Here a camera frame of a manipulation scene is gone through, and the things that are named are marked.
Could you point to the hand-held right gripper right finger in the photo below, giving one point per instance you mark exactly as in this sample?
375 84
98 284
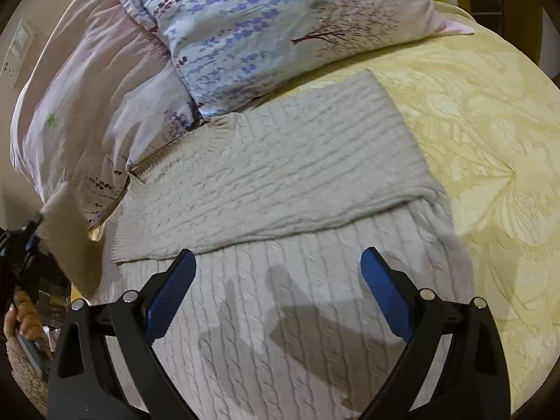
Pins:
385 291

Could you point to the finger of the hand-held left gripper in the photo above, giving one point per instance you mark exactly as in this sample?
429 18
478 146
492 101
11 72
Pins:
31 243

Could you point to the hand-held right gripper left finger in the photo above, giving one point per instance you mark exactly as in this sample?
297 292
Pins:
173 297

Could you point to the person's left hand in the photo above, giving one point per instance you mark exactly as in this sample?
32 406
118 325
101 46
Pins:
24 319

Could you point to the beige shaggy rug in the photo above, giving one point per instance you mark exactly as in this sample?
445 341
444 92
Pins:
26 376

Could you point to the pale pink floral pillow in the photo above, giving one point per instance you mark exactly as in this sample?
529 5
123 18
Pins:
87 87

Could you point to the yellow patterned bedsheet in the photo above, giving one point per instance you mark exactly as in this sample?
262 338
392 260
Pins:
481 140

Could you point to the lavender print pillow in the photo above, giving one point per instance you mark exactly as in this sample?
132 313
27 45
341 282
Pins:
262 22

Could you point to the wooden bed headboard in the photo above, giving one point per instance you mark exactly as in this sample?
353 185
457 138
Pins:
538 22

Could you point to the white wall socket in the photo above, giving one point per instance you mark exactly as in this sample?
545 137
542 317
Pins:
14 71

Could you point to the white wall switch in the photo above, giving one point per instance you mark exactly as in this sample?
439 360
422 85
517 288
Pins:
22 37

